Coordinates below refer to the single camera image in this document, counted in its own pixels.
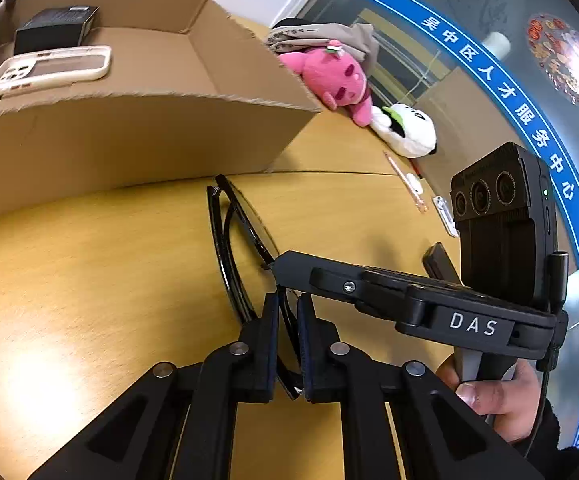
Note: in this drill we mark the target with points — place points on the small white clip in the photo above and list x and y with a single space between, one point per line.
445 215

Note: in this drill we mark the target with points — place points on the white phone case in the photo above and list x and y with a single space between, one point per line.
49 67

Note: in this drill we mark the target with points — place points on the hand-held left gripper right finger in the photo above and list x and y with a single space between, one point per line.
305 350

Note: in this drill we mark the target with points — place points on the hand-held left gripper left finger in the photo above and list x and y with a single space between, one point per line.
269 350

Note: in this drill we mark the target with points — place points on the grey jacket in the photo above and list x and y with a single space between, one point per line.
319 35

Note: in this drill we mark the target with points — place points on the white panda plush toy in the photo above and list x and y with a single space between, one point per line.
409 132

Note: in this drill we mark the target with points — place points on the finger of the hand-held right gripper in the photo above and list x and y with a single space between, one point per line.
294 270

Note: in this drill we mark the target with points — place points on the glass partition with blue band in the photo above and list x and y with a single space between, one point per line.
469 20

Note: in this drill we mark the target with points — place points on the magenta plush toy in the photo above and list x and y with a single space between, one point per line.
334 77

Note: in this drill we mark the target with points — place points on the brown cardboard box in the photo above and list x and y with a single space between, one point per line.
119 135

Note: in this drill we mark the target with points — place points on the wooden desktop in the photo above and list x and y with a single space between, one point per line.
94 285

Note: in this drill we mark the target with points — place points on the small black box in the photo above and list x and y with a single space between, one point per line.
54 27

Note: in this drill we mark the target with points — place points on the brown carton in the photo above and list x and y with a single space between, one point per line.
444 95

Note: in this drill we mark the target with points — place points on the person's right forearm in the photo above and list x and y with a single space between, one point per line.
564 445

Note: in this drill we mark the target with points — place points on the flat black bar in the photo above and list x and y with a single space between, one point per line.
442 262

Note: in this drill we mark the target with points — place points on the black eyeglasses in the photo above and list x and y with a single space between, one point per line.
218 240

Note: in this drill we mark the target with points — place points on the person's right hand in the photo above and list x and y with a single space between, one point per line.
519 400

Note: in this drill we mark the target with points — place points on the round red window decal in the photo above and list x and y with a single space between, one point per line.
567 57

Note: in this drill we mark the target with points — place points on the white cup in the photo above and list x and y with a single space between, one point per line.
498 44

